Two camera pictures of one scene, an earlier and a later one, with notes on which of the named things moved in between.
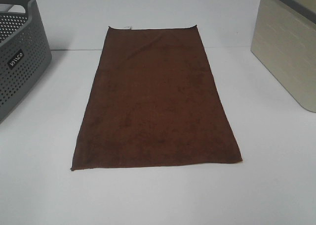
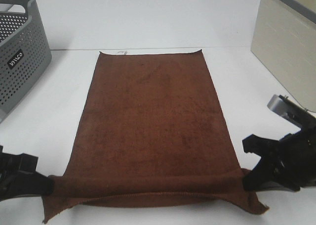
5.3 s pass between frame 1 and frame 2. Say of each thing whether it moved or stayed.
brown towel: moved
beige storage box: stayed
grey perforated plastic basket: stayed
